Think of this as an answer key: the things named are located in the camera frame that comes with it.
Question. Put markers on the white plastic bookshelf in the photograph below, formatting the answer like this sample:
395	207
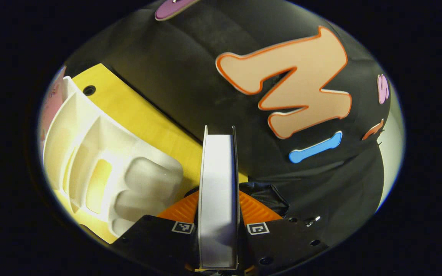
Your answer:
90	134

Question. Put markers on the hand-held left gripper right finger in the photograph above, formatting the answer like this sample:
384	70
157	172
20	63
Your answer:
282	245

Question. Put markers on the black backdrop cloth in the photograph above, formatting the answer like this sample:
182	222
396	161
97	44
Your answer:
190	76

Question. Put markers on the blue schoolbag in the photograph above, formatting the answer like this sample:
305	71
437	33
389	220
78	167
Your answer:
267	197

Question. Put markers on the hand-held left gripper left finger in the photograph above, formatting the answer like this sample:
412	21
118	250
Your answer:
155	241

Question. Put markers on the black cover book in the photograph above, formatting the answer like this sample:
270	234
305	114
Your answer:
219	191

